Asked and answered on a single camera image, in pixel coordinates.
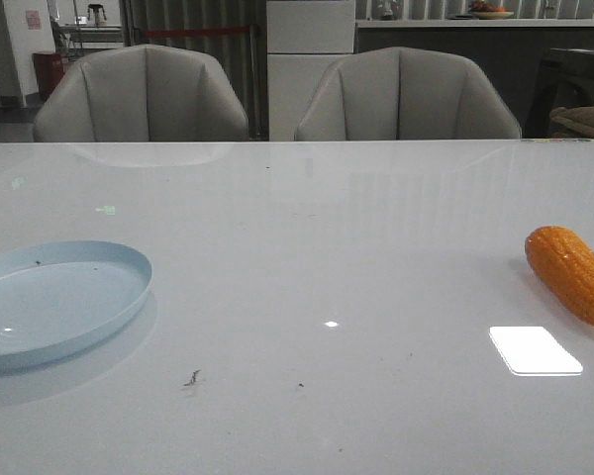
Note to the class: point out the light blue round plate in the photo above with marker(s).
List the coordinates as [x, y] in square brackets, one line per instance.
[59, 298]

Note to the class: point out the orange plastic corn cob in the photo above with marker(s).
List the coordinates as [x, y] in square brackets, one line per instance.
[564, 262]

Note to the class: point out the right beige upholstered chair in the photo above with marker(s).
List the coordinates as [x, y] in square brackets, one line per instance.
[403, 93]

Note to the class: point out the beige upholstered chair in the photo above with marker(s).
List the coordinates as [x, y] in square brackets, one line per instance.
[139, 94]
[403, 93]

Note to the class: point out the white refrigerator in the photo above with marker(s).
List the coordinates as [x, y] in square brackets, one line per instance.
[303, 39]

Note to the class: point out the left beige upholstered chair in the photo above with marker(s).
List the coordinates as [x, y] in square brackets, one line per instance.
[139, 94]

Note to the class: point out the red barrier belt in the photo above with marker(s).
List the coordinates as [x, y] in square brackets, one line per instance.
[191, 33]

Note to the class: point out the grey counter with white top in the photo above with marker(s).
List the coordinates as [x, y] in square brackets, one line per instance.
[509, 51]

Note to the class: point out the bowl of fruit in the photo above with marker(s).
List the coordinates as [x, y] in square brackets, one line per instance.
[484, 10]

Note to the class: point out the red cabinet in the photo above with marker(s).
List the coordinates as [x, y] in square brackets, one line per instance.
[49, 71]

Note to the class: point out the tan cushion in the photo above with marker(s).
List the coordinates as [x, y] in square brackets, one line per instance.
[572, 122]

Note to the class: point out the pink wall notice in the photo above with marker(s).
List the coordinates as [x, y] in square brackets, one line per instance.
[33, 19]

